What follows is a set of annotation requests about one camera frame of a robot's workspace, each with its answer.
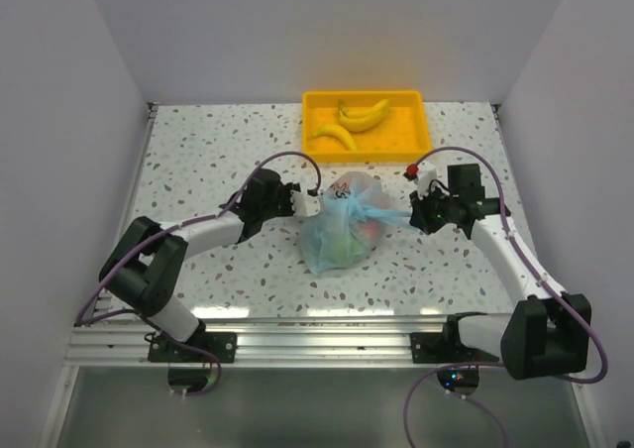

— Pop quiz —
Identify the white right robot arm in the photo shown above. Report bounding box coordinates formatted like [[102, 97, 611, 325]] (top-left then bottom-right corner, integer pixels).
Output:
[[404, 163, 591, 380]]

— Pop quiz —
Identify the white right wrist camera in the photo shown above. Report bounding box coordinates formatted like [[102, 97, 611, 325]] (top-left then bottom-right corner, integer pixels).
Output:
[[404, 162, 437, 198]]

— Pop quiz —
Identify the black left base bracket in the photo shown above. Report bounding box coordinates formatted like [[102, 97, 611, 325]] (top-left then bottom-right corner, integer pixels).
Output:
[[144, 332, 238, 364]]

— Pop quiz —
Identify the yellow plastic tray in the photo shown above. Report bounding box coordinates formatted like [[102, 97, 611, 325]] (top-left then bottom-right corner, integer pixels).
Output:
[[302, 89, 432, 164]]

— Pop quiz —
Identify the light blue plastic bag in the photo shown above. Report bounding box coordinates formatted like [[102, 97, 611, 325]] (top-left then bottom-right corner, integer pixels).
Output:
[[298, 171, 411, 275]]

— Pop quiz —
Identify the black base bracket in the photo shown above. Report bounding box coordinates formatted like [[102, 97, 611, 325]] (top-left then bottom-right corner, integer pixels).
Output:
[[409, 312, 499, 364], [144, 332, 238, 364]]

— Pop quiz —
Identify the aluminium mounting rail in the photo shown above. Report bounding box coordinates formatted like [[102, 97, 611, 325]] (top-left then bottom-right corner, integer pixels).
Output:
[[64, 315, 446, 369]]

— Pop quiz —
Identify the single yellow fake banana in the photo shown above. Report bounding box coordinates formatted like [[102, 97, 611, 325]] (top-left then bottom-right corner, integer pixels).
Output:
[[311, 124, 359, 151]]

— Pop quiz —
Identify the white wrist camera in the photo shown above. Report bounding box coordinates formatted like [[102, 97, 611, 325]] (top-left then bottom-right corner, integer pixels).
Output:
[[404, 162, 437, 198], [290, 183, 323, 218]]

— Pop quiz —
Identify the yellow fake banana bunch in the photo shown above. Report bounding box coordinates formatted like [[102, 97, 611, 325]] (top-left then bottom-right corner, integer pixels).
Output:
[[339, 99, 391, 133]]

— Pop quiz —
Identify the black right base bracket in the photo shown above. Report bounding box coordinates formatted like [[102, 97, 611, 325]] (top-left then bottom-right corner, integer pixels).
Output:
[[409, 312, 499, 364]]

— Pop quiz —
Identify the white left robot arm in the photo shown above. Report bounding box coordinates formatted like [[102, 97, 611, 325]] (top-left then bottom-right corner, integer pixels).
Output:
[[99, 168, 301, 362]]

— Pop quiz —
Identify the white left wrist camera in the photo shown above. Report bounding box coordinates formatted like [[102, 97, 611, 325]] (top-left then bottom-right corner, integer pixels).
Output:
[[290, 183, 323, 218]]

